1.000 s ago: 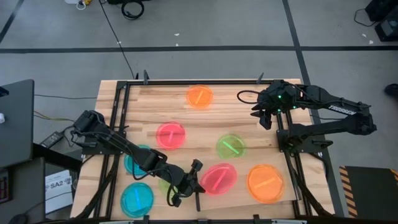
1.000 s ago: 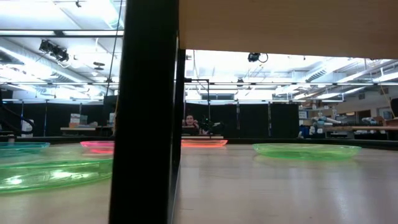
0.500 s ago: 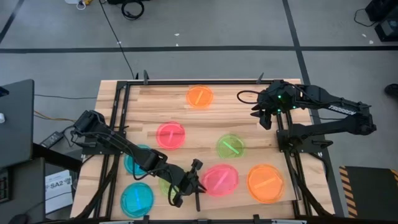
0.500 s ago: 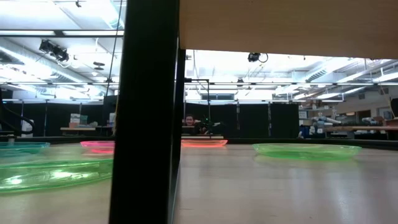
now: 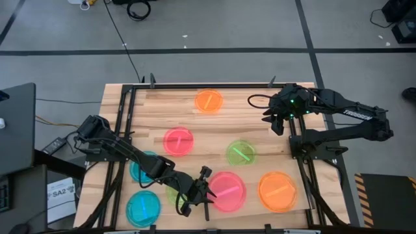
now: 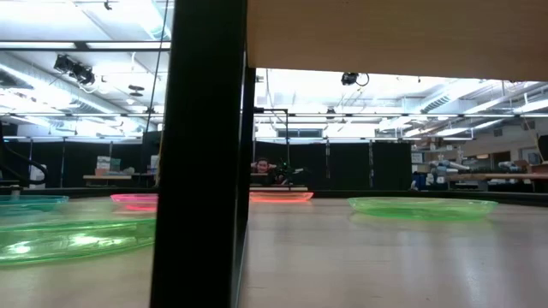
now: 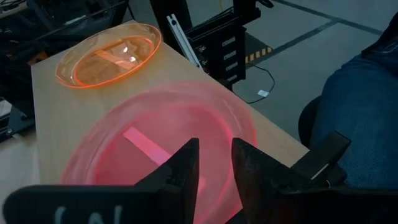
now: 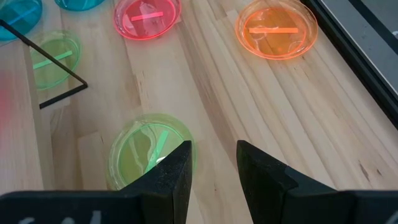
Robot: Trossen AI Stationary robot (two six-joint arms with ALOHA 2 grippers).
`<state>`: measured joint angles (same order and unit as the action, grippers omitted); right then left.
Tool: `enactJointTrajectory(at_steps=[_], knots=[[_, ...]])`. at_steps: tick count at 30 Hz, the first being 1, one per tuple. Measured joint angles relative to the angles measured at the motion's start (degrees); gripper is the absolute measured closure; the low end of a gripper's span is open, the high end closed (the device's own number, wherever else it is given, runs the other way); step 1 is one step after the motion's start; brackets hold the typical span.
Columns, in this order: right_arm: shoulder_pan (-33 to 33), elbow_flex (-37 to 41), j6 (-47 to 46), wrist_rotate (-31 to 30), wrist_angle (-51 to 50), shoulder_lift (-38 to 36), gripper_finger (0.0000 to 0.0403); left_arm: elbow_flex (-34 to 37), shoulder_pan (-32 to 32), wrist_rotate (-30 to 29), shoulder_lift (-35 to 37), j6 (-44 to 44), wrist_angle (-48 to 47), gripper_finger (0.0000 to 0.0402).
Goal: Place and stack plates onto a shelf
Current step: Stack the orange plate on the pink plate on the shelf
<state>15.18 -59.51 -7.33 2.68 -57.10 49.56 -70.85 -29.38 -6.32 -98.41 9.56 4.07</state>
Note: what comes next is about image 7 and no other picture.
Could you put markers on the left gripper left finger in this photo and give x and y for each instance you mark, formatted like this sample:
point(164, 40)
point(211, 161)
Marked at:
point(183, 168)

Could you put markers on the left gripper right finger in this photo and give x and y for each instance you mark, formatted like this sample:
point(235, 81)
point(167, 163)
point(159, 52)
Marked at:
point(258, 180)

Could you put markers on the translucent pink plastic plate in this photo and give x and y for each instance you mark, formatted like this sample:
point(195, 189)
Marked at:
point(186, 124)

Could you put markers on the translucent orange plastic plate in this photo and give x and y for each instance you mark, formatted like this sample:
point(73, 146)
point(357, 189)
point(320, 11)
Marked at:
point(93, 71)

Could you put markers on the black office chair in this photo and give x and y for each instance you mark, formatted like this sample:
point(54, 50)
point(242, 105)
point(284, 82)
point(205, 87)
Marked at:
point(308, 124)

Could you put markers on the black equipment rack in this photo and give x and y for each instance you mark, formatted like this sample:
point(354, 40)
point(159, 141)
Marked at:
point(214, 49)

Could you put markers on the hazard striped black platform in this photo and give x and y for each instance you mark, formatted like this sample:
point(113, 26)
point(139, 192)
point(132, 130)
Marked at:
point(258, 56)

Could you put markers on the silver aluminium extrusion bar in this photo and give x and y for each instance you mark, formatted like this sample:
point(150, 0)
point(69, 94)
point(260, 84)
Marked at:
point(182, 37)

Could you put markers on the black mounting bracket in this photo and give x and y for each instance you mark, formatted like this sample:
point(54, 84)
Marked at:
point(326, 152)

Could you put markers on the black metal table frame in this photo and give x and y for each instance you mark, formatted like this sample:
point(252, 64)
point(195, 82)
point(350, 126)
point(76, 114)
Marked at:
point(172, 18)

